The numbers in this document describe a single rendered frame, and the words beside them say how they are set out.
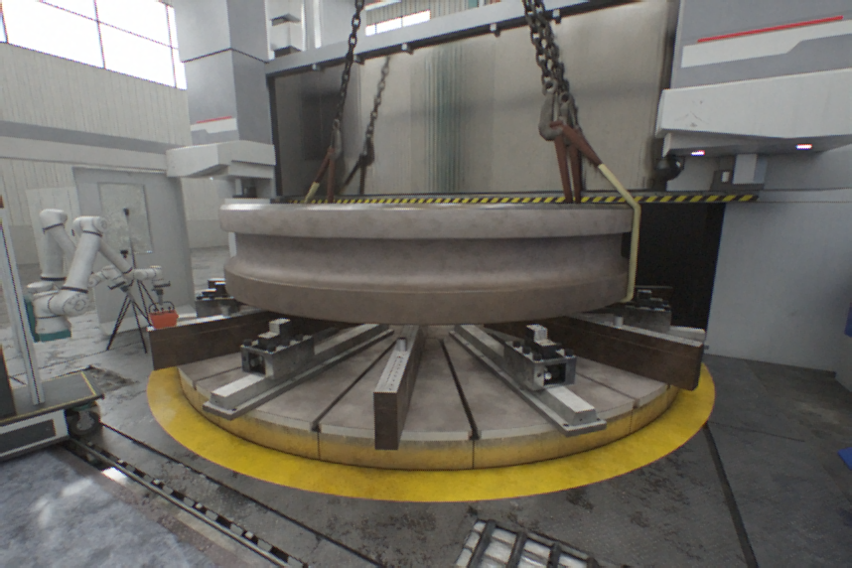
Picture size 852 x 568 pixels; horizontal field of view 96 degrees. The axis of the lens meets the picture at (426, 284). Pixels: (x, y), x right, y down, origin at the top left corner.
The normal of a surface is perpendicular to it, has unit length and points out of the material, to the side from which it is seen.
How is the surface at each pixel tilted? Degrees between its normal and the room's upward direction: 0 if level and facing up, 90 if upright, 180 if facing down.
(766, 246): 90
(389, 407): 90
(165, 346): 90
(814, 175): 90
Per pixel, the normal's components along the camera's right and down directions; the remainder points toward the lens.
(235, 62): 0.89, 0.09
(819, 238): -0.47, 0.18
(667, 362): -0.76, 0.13
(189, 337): 0.65, 0.15
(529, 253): 0.34, 0.18
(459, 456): 0.04, 0.19
